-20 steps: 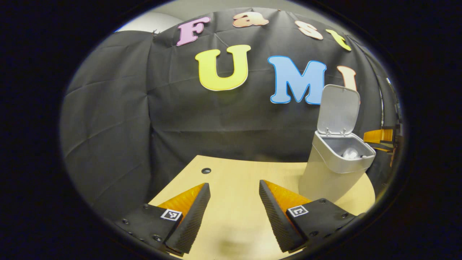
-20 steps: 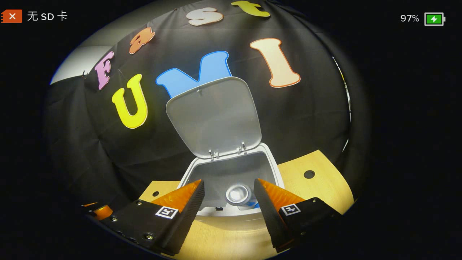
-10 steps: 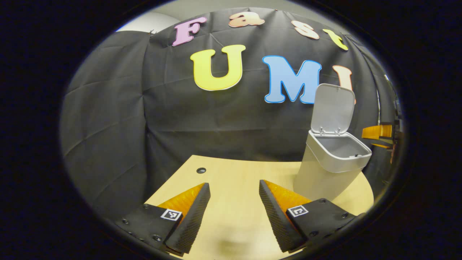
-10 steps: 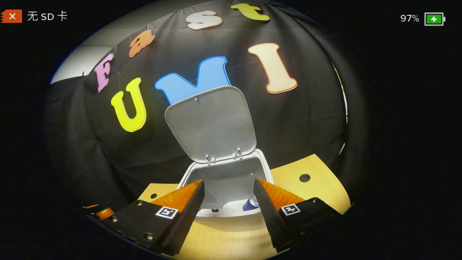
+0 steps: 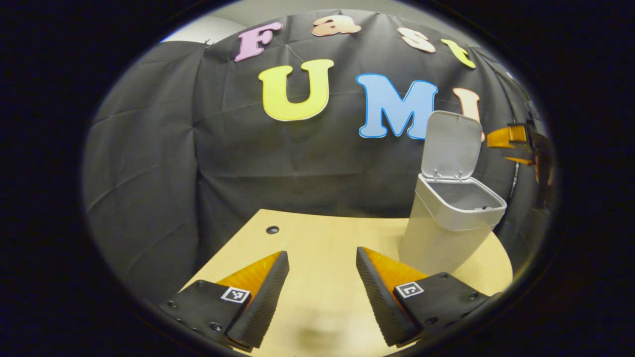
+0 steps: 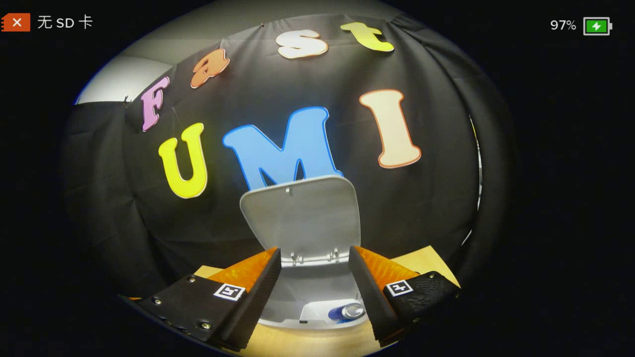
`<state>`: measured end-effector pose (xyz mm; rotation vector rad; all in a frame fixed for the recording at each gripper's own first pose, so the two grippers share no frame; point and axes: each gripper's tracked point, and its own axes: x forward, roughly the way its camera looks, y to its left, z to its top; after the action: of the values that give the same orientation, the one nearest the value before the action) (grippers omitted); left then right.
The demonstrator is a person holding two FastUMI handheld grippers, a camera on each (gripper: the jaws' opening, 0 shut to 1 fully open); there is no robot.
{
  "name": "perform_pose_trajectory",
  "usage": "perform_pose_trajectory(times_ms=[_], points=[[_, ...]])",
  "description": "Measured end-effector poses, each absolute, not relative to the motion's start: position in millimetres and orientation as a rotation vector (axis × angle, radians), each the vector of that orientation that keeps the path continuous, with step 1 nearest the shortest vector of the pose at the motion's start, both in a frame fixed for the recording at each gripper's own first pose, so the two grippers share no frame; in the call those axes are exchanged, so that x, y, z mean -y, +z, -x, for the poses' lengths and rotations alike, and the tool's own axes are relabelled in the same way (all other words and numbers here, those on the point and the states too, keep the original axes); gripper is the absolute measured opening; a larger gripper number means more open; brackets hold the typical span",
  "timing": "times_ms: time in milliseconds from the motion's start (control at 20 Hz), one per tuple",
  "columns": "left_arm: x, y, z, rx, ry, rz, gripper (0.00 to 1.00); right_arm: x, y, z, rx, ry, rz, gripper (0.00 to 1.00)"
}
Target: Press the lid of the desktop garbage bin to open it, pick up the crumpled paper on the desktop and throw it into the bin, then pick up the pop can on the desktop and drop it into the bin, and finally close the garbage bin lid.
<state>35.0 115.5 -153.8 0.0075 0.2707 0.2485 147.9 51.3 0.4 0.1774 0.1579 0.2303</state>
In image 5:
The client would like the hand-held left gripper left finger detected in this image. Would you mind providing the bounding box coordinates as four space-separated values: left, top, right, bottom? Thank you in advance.
158 250 290 350

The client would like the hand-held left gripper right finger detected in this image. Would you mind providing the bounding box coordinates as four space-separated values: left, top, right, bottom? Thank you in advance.
356 246 492 348

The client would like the white desktop garbage bin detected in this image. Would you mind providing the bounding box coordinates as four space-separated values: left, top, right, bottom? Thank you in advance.
398 111 508 276

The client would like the wooden desktop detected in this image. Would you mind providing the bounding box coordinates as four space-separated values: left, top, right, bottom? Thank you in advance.
181 209 513 357

